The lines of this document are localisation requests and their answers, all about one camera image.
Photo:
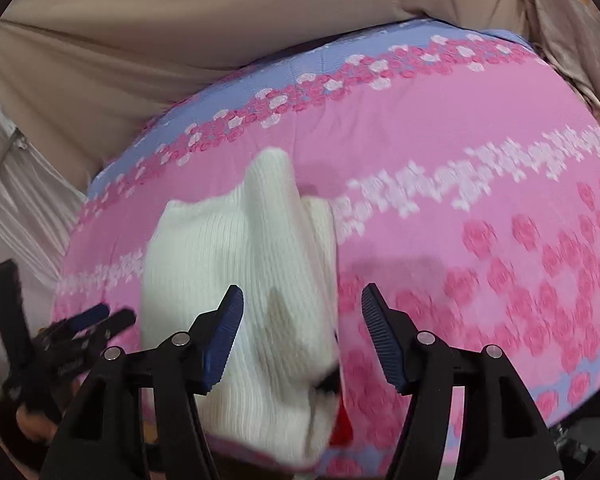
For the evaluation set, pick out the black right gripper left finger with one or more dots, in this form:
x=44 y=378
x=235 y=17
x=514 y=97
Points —
x=135 y=409

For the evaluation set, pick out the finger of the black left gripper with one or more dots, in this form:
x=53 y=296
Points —
x=100 y=335
x=83 y=321

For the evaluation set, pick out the person's left hand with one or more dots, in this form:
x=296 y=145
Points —
x=38 y=411

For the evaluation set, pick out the white satin curtain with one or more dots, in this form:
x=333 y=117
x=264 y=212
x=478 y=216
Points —
x=38 y=209

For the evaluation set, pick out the pink floral bed sheet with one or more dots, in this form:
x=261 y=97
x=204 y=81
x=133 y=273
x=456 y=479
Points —
x=464 y=174

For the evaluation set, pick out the white knitted sweater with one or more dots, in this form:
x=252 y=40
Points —
x=279 y=247

